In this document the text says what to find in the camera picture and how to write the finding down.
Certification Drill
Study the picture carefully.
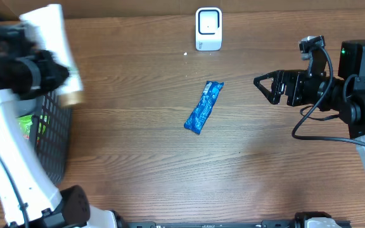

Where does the green snack bag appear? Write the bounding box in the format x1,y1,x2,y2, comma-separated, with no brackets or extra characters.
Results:
17,115,50,141

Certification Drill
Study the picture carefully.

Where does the grey plastic basket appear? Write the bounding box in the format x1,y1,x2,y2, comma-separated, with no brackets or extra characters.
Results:
15,91,72,184

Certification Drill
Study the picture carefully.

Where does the black camera cable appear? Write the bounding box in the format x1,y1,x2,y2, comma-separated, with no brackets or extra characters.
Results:
291,46,365,158

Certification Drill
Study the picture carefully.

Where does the white cream tube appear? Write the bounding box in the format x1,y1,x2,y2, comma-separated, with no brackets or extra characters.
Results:
19,4,84,106

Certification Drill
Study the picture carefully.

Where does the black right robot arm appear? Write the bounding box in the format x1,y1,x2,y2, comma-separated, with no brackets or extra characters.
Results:
253,36,365,171

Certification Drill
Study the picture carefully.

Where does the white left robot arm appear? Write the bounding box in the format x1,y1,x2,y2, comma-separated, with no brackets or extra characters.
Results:
0,25,121,227

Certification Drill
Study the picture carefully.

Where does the blue snack wrapper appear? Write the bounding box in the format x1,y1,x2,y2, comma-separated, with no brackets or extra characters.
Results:
184,81,224,134

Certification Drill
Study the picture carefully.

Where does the white barcode scanner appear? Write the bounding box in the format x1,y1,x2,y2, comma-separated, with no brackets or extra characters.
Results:
195,7,222,51

